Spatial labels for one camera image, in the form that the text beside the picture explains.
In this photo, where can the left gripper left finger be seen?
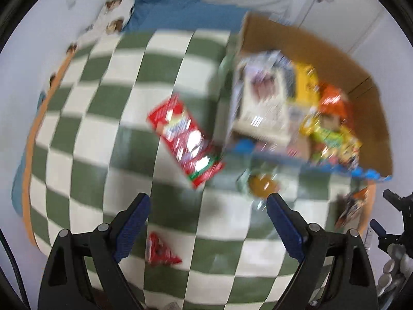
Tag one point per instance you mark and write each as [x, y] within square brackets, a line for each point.
[65, 282]

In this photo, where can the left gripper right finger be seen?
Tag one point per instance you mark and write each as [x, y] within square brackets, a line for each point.
[350, 284]

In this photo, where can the orange snack packet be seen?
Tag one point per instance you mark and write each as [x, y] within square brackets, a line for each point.
[350, 206]

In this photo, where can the small red snack packet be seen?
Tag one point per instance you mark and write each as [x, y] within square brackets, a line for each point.
[159, 253]

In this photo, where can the packaged braised egg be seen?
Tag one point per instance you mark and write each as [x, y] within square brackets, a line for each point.
[258, 184]

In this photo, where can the large red snack packet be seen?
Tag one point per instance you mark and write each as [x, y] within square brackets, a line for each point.
[194, 152]

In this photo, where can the green yellow snack bag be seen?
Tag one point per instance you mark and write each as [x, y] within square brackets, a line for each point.
[334, 147]

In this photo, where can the green white checkered mat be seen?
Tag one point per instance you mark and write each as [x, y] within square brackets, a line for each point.
[95, 151]

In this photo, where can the cardboard milk box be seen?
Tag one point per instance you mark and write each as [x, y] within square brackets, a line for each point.
[259, 34]

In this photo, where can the orange red snack bag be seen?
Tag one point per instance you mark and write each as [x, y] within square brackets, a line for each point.
[334, 101]

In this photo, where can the white beige snack bag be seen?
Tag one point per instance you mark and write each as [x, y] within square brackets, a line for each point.
[263, 109]

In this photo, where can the white door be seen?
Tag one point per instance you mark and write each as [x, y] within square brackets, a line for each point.
[343, 23]

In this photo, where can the bear print pillow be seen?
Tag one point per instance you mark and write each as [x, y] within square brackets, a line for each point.
[112, 18]

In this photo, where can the blue bed sheet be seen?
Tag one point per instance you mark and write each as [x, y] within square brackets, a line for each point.
[184, 15]

